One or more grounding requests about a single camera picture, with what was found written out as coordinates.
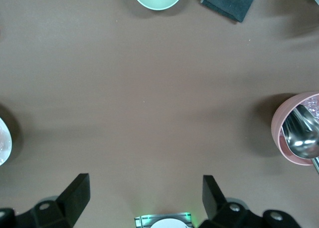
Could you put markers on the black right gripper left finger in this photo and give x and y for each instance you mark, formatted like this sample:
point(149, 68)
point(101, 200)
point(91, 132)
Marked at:
point(74, 200)

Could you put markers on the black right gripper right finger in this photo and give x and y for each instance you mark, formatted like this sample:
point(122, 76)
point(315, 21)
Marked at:
point(214, 200)

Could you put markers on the white round plate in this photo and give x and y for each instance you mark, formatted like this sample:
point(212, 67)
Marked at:
point(4, 143)

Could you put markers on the pink bowl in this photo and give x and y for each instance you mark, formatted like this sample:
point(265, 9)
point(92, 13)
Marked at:
point(279, 128)

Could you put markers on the shiny metal scoop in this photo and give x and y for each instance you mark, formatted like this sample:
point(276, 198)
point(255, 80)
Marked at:
point(304, 143)

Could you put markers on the dark grey folded cloth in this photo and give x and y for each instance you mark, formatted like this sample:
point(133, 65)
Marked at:
point(229, 1)

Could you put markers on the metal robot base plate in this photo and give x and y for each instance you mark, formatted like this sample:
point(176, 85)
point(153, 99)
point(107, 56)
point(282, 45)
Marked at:
point(143, 220)

